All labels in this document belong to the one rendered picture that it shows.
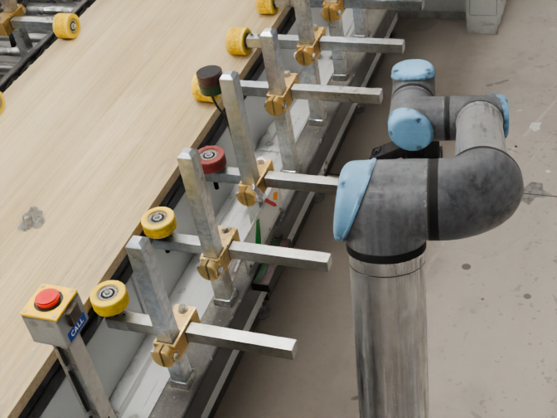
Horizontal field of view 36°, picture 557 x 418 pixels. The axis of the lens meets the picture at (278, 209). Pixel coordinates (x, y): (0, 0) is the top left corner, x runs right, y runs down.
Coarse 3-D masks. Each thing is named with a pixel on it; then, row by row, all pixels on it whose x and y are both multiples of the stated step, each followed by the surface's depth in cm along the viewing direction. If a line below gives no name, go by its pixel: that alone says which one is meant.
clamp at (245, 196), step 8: (256, 160) 219; (264, 168) 216; (272, 168) 220; (264, 176) 215; (240, 184) 213; (248, 184) 212; (256, 184) 212; (264, 184) 216; (240, 192) 211; (248, 192) 210; (240, 200) 213; (248, 200) 212
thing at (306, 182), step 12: (228, 168) 220; (216, 180) 221; (228, 180) 220; (240, 180) 218; (264, 180) 215; (276, 180) 214; (288, 180) 213; (300, 180) 212; (312, 180) 211; (324, 180) 211; (336, 180) 210; (324, 192) 211; (336, 192) 210
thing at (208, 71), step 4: (204, 68) 197; (208, 68) 197; (212, 68) 196; (216, 68) 196; (200, 72) 196; (204, 72) 195; (208, 72) 195; (212, 72) 195; (216, 72) 195; (200, 76) 194; (204, 76) 194; (208, 76) 194; (212, 76) 194; (212, 96) 200; (216, 104) 201; (224, 104) 198; (220, 112) 202; (224, 116) 202; (228, 124) 203
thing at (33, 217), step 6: (30, 210) 211; (36, 210) 209; (24, 216) 209; (30, 216) 208; (36, 216) 208; (42, 216) 209; (24, 222) 206; (30, 222) 207; (36, 222) 206; (42, 222) 207; (18, 228) 207; (24, 228) 206; (30, 228) 206; (36, 228) 206
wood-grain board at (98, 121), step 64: (128, 0) 297; (192, 0) 290; (64, 64) 268; (128, 64) 262; (192, 64) 256; (0, 128) 244; (64, 128) 239; (128, 128) 234; (192, 128) 230; (0, 192) 220; (64, 192) 216; (128, 192) 212; (0, 256) 200; (64, 256) 197; (0, 320) 184; (0, 384) 170
